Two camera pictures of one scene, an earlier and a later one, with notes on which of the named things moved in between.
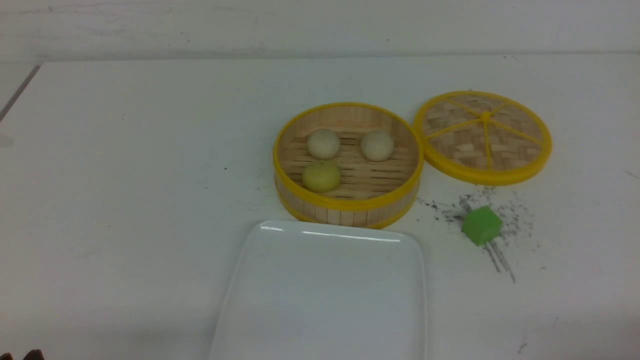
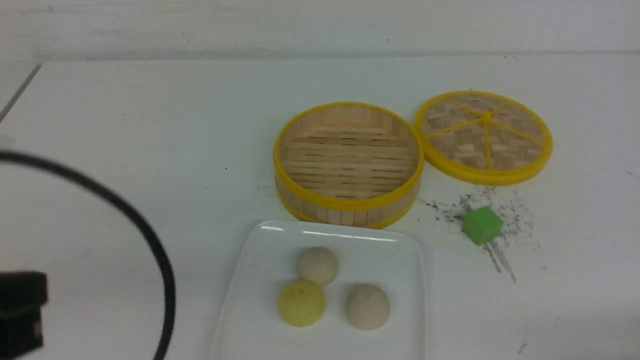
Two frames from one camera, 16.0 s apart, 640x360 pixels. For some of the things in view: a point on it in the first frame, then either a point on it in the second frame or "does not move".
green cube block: (481, 225) does not move
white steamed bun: (323, 144) → (318, 264)
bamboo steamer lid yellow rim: (480, 138) does not move
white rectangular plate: (304, 290) does not move
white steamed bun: (377, 146) → (367, 307)
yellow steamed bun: (321, 177) → (301, 303)
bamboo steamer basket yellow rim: (377, 194) does not move
